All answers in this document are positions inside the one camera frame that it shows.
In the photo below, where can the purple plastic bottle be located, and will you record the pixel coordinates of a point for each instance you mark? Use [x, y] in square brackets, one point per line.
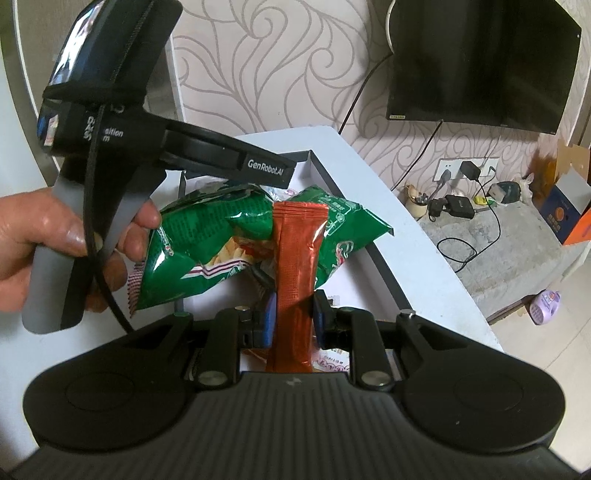
[545, 307]

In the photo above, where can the small yellow green object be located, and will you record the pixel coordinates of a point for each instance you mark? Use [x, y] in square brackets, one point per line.
[481, 201]

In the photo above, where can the open tan cardboard box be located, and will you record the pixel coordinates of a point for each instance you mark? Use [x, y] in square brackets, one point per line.
[572, 161]

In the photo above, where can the black charger plug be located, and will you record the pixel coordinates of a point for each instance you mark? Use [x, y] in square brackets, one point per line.
[471, 170]

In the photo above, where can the black wall television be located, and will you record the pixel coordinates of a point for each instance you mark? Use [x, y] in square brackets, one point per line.
[480, 60]

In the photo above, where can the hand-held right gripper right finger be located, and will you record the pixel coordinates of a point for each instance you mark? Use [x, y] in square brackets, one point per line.
[321, 318]

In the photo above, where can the white wall socket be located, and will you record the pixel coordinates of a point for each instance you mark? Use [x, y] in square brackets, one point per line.
[457, 165]

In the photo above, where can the black power adapter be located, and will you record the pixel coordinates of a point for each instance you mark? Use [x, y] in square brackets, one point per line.
[459, 206]

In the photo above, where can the dark cardboard box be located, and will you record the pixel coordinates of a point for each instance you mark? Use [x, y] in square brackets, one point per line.
[364, 286]

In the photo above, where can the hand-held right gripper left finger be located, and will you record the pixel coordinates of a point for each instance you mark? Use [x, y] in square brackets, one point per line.
[267, 323]

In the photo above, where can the red foil stick sachet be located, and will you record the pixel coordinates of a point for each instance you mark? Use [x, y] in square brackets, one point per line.
[295, 277]

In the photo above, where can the blue and orange box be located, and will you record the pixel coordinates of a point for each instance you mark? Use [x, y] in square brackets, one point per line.
[561, 217]

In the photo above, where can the beige ceramic cup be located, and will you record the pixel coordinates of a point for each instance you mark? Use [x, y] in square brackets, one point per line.
[417, 203]

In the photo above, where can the green snack bag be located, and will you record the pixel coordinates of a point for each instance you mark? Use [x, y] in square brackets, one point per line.
[351, 221]
[198, 226]

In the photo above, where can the small pink candy packet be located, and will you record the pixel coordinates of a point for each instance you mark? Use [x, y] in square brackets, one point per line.
[332, 362]

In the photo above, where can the grey plug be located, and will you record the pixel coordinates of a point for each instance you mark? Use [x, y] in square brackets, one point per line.
[446, 177]

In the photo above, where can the small dark round device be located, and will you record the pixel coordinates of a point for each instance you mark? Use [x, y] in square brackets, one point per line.
[505, 191]

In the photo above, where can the person's left hand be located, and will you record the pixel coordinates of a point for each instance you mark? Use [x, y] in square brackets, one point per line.
[27, 230]

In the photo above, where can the orange plastic bag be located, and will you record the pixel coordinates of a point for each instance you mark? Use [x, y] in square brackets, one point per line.
[545, 175]

